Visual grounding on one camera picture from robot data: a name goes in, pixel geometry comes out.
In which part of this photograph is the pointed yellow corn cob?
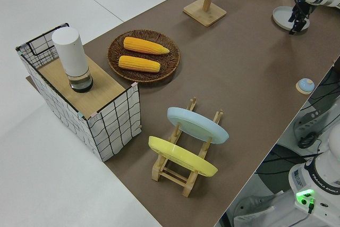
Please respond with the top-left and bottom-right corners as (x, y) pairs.
(123, 36), (171, 56)

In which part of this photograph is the brown wicker basket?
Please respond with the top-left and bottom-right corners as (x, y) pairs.
(106, 29), (182, 84)

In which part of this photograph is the light blue plate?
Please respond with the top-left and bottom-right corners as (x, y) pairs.
(167, 106), (230, 145)

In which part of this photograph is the blue bell on wooden base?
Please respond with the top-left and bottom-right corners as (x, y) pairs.
(295, 78), (316, 95)

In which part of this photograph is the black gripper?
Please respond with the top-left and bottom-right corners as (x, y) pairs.
(288, 0), (313, 36)

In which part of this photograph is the black cable bundle under table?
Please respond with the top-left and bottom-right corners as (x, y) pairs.
(296, 130), (324, 150)

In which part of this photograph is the brown table mat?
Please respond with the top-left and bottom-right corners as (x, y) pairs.
(25, 0), (340, 227)

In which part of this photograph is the wooden plate rack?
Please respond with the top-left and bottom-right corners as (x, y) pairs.
(150, 96), (224, 198)

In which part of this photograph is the blunt yellow corn cob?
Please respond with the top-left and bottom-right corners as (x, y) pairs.
(117, 55), (162, 74)

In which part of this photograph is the wooden shelf board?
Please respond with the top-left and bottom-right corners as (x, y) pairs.
(37, 56), (126, 119)

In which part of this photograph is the black wire basket white liner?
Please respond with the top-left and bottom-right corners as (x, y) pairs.
(15, 22), (142, 163)

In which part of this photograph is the white cylinder bottle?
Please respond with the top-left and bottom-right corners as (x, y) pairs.
(51, 26), (95, 94)

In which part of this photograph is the gray plate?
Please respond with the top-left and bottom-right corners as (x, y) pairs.
(271, 6), (311, 32)

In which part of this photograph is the yellow plate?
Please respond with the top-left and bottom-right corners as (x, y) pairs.
(148, 136), (219, 178)

